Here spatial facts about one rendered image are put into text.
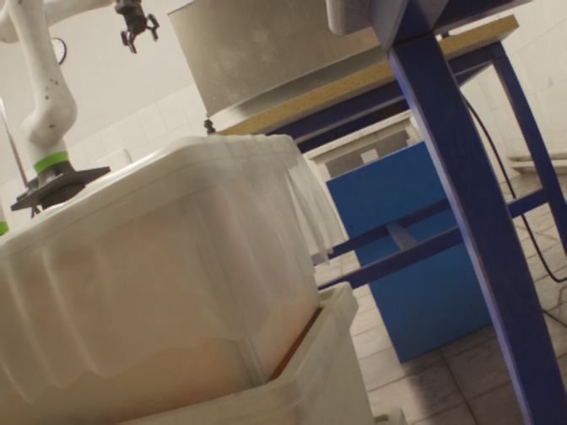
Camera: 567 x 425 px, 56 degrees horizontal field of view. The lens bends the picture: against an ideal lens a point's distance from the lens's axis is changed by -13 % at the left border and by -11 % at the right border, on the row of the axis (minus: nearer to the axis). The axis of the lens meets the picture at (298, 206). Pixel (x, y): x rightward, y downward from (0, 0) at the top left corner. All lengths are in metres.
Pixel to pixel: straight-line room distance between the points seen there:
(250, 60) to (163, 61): 4.22
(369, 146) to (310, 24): 3.22
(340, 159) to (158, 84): 1.86
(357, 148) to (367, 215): 2.56
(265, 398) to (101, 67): 5.10
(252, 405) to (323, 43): 0.73
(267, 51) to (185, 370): 0.67
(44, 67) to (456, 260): 1.36
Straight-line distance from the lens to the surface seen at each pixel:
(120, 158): 5.21
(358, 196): 1.75
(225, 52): 1.11
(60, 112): 1.73
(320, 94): 1.00
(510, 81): 1.15
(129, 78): 5.39
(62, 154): 1.87
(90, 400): 0.67
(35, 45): 1.82
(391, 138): 4.30
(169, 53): 5.31
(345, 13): 0.49
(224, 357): 0.57
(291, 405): 0.53
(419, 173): 1.76
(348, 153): 4.29
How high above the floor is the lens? 0.61
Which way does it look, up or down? 1 degrees down
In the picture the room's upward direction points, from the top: 23 degrees counter-clockwise
